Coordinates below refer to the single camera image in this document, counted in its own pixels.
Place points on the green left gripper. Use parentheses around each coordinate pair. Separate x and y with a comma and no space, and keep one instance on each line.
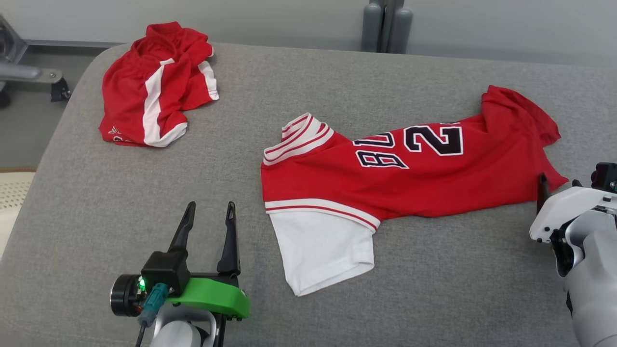
(212,296)

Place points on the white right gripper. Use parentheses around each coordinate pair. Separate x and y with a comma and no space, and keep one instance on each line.
(569,205)

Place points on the red basketball jersey shirt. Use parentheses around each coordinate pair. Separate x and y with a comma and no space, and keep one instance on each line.
(434,183)

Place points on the red white-striped shorts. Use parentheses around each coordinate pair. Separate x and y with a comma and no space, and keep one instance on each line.
(125,96)

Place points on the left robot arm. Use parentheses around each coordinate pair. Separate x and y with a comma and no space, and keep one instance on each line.
(178,332)

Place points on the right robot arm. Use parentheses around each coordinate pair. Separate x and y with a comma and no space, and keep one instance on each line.
(593,274)

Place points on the grey fabric sofa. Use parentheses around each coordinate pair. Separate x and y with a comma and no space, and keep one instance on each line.
(385,313)

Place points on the white perforated laundry basket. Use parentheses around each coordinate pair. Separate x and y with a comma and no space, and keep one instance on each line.
(12,207)

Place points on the grey baseboard strip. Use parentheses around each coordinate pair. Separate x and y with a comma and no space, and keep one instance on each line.
(72,43)

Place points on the metal chair base with caster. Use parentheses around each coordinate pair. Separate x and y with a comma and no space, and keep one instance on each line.
(19,72)

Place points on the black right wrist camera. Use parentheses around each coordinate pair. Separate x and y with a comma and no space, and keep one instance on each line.
(605,176)

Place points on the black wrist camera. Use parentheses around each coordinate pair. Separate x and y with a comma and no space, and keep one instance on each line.
(164,270)
(605,176)

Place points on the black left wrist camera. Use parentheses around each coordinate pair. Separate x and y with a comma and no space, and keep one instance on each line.
(164,270)

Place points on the grey cylindrical post cap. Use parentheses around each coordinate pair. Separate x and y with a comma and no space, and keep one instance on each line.
(371,29)
(401,31)

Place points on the grey partition post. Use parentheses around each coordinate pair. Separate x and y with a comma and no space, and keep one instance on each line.
(389,24)

